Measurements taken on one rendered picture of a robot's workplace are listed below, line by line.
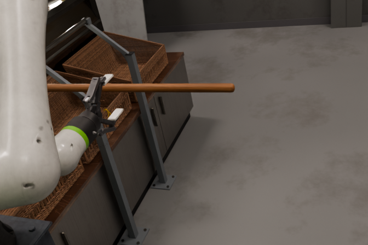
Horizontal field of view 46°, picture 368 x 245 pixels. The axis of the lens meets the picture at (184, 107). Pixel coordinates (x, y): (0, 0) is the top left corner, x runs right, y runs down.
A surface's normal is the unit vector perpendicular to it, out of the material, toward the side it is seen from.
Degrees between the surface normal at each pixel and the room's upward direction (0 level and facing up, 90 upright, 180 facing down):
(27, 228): 0
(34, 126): 49
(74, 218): 90
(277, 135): 0
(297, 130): 0
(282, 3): 90
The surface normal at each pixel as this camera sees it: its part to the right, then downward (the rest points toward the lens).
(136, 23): -0.35, 0.30
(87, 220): 0.93, 0.02
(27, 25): 0.54, -0.37
